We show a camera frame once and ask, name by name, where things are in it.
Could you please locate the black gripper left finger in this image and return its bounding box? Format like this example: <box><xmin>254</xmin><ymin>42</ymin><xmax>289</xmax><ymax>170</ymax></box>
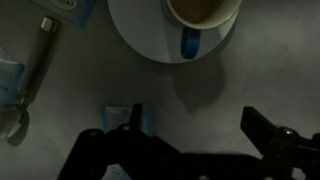
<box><xmin>58</xmin><ymin>103</ymin><xmax>183</xmax><ymax>180</ymax></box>

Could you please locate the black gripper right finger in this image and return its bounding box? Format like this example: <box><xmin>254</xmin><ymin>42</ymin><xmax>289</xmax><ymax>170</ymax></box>
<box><xmin>240</xmin><ymin>106</ymin><xmax>320</xmax><ymax>180</ymax></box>

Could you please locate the blue handled cream mug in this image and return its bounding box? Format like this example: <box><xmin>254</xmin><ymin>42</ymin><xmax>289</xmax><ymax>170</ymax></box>
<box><xmin>160</xmin><ymin>0</ymin><xmax>243</xmax><ymax>61</ymax></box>

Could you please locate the white round plate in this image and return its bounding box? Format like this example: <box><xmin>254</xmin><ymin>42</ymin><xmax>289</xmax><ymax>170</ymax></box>
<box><xmin>107</xmin><ymin>0</ymin><xmax>240</xmax><ymax>65</ymax></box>

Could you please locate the small blue white sachet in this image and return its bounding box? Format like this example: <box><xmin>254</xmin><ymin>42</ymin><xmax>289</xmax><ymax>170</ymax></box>
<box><xmin>101</xmin><ymin>104</ymin><xmax>155</xmax><ymax>138</ymax></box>

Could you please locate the blue white paper packet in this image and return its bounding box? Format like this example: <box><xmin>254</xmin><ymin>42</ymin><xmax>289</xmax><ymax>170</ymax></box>
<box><xmin>0</xmin><ymin>48</ymin><xmax>27</xmax><ymax>106</ymax></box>

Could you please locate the blue packet with oval logo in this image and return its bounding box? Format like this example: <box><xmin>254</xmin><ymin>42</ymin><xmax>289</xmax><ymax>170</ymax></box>
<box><xmin>29</xmin><ymin>0</ymin><xmax>98</xmax><ymax>29</ymax></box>

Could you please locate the grey handled metal spoon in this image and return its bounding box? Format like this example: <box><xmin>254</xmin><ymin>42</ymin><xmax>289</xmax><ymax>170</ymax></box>
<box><xmin>0</xmin><ymin>15</ymin><xmax>62</xmax><ymax>141</ymax></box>

